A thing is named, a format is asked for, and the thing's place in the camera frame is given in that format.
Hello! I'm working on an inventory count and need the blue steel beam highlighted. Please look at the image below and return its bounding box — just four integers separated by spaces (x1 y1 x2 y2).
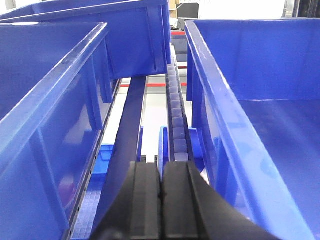
92 76 147 230

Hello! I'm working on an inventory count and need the roller conveyor rail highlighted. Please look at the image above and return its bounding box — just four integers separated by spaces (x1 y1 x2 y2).
165 44 195 162

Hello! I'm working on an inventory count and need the large blue crate left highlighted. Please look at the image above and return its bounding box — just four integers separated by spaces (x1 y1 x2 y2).
0 22 112 240

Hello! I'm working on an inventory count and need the large blue crate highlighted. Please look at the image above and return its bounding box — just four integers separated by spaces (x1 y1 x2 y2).
0 22 112 240
185 18 320 240

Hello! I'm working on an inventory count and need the large blue crate middle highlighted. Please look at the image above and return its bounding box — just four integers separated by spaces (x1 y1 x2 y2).
185 18 320 240

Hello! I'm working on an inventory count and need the blue crate rear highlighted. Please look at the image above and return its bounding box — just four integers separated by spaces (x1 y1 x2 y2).
0 0 171 79

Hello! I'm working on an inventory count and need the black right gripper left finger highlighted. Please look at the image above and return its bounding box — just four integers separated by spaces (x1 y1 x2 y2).
89 162 162 240

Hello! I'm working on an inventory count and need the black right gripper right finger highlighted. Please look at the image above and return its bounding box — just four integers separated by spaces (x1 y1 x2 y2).
162 161 276 240

